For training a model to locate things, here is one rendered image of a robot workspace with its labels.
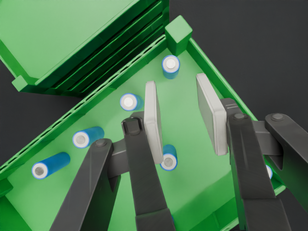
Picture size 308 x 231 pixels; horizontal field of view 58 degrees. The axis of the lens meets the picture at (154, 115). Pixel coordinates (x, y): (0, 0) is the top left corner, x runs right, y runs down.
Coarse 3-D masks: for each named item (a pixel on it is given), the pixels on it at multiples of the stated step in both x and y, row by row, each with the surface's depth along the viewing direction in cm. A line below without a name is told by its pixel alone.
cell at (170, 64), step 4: (168, 56) 27; (172, 56) 27; (164, 60) 27; (168, 60) 27; (172, 60) 27; (176, 60) 27; (164, 64) 27; (168, 64) 27; (172, 64) 27; (176, 64) 27; (164, 68) 27; (168, 68) 27; (172, 68) 27; (176, 68) 27; (164, 72) 29; (168, 72) 27; (172, 72) 27; (176, 72) 29; (168, 76) 30; (172, 76) 30; (176, 76) 33
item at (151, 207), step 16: (128, 128) 15; (128, 144) 14; (144, 144) 14; (128, 160) 13; (144, 160) 13; (144, 176) 12; (144, 192) 11; (160, 192) 11; (144, 208) 10; (160, 208) 10; (144, 224) 9; (160, 224) 9
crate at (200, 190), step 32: (128, 64) 29; (160, 64) 34; (192, 64) 33; (96, 96) 29; (160, 96) 34; (192, 96) 34; (224, 96) 33; (64, 128) 33; (192, 128) 34; (32, 160) 35; (192, 160) 34; (224, 160) 34; (0, 192) 33; (32, 192) 35; (64, 192) 35; (128, 192) 34; (192, 192) 34; (224, 192) 34; (0, 224) 32; (32, 224) 35; (128, 224) 35; (192, 224) 34; (224, 224) 30
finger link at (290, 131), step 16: (272, 128) 14; (288, 128) 13; (288, 144) 12; (304, 144) 12; (272, 160) 15; (288, 160) 13; (304, 160) 11; (288, 176) 13; (304, 176) 12; (304, 192) 12; (304, 208) 12
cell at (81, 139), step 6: (96, 126) 34; (78, 132) 28; (84, 132) 28; (90, 132) 29; (96, 132) 31; (102, 132) 33; (72, 138) 28; (78, 138) 28; (84, 138) 28; (90, 138) 28; (96, 138) 31; (78, 144) 28; (84, 144) 28; (90, 144) 29
